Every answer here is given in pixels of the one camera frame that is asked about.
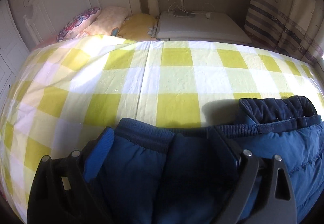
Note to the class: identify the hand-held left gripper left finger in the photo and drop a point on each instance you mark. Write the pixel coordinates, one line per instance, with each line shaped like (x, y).
(97, 155)

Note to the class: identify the yellow white checked bedsheet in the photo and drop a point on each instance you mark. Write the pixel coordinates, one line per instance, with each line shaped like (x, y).
(151, 82)

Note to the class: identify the yellow floral pillow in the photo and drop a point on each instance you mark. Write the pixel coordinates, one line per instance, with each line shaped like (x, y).
(136, 26)

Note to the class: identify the white nightstand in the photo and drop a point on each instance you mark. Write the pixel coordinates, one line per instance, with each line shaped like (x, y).
(202, 29)

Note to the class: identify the peach pillow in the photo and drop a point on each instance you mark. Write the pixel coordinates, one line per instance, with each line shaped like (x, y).
(108, 20)

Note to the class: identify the printed beige curtain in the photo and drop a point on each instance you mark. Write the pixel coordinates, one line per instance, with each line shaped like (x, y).
(278, 11)

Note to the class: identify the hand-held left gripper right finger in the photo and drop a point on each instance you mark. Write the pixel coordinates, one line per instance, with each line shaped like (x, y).
(224, 149)

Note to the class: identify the white charger plug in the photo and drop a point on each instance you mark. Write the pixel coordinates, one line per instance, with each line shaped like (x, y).
(207, 15)

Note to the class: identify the blue quilted jacket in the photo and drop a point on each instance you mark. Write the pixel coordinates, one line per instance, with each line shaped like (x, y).
(141, 175)

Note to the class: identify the purple floral pillow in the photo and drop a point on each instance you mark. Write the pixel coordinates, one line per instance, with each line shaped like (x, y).
(78, 22)

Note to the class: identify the white wardrobe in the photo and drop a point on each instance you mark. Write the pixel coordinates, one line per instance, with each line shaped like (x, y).
(10, 56)

